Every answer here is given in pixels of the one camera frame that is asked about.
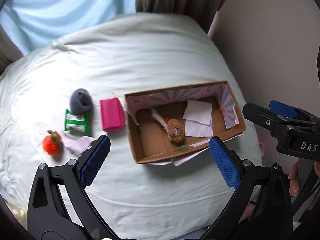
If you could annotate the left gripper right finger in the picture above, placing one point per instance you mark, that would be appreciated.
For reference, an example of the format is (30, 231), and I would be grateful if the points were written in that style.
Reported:
(260, 206)

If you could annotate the grey microfibre cloth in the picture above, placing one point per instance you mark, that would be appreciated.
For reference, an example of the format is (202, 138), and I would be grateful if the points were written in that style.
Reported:
(76, 145)

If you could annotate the pale green bed sheet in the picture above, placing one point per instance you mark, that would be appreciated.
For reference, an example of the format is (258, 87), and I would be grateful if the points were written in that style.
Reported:
(105, 132)

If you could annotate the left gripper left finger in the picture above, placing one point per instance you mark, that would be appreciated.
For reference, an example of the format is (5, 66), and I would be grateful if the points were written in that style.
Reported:
(59, 207)

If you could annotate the light blue hanging sheet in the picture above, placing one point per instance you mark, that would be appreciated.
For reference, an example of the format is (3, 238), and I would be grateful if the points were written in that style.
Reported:
(31, 24)

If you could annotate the brown plush toy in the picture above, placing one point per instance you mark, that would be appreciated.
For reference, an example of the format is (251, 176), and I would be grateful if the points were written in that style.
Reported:
(173, 128)

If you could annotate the patterned cardboard box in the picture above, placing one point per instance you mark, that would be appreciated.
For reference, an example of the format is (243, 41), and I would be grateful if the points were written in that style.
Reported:
(149, 141)

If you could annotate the white paper napkin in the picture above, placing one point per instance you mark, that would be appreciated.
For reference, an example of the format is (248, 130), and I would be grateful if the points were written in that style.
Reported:
(198, 119)

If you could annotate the pink zip pouch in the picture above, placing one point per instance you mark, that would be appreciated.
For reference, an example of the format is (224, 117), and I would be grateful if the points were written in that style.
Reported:
(112, 115)

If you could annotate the orange green plush toy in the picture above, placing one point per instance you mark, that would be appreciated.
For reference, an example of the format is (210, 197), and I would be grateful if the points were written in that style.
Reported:
(52, 143)

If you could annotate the person's right hand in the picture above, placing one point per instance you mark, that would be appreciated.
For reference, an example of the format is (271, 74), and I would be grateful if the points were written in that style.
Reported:
(294, 182)

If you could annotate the brown left curtain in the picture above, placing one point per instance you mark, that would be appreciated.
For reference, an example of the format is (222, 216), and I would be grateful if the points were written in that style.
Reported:
(9, 53)

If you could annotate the green wet wipes pack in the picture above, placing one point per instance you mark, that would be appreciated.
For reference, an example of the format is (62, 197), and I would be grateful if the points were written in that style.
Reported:
(78, 123)

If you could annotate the grey fuzzy sock ball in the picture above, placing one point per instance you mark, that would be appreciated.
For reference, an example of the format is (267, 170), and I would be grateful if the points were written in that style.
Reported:
(80, 102)

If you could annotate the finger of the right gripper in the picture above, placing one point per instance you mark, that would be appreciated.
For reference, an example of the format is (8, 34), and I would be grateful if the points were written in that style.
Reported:
(283, 109)
(274, 122)

